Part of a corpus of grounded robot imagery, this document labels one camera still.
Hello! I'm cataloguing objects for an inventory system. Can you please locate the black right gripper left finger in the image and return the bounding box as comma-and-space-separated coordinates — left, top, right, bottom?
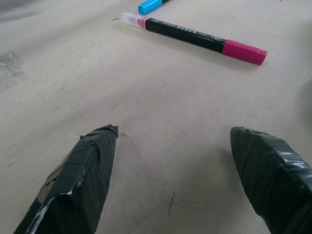
13, 124, 119, 234

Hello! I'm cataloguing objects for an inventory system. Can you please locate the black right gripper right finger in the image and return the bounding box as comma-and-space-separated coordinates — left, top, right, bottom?
229, 126, 312, 234

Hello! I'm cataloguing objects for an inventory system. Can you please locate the pink and black marker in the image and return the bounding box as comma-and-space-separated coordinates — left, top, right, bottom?
120, 12, 268, 66

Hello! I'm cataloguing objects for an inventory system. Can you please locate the blue capped marker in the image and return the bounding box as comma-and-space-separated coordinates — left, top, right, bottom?
137, 0, 171, 16

